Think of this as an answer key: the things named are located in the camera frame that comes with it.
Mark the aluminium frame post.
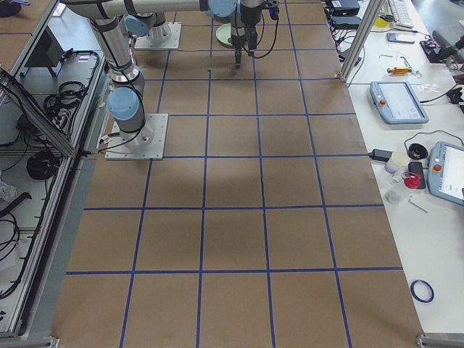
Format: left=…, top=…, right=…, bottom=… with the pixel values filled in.
left=339, top=0, right=384, bottom=83

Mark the yellow handled screwdriver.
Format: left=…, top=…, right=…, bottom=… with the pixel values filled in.
left=387, top=67, right=412, bottom=75

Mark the blue tape roll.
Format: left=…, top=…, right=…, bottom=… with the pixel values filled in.
left=410, top=279, right=435, bottom=304

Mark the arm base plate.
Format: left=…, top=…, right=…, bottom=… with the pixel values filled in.
left=104, top=113, right=168, bottom=160
left=135, top=22, right=182, bottom=51

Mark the far teach pendant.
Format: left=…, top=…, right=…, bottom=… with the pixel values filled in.
left=370, top=81, right=429, bottom=125

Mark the hex key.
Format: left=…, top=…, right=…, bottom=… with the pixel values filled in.
left=407, top=196, right=428, bottom=214

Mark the black smartphone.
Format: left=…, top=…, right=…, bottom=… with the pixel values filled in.
left=386, top=33, right=415, bottom=44

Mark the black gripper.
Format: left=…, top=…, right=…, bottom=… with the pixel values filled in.
left=231, top=1, right=279, bottom=68

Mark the near teach pendant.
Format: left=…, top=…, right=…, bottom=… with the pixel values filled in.
left=427, top=141, right=464, bottom=206

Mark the black round cup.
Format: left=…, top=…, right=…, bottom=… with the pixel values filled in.
left=407, top=143, right=428, bottom=160

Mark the white tape roll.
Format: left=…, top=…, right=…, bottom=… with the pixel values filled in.
left=384, top=152, right=410, bottom=174

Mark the white keyboard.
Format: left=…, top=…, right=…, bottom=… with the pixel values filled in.
left=386, top=0, right=414, bottom=29

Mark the light green plate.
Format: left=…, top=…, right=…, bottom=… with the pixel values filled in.
left=215, top=23, right=233, bottom=47

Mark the black power brick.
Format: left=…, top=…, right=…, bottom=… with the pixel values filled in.
left=368, top=149, right=393, bottom=162

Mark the teach pendant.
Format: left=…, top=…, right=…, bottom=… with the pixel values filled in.
left=427, top=141, right=464, bottom=206
left=370, top=81, right=429, bottom=125

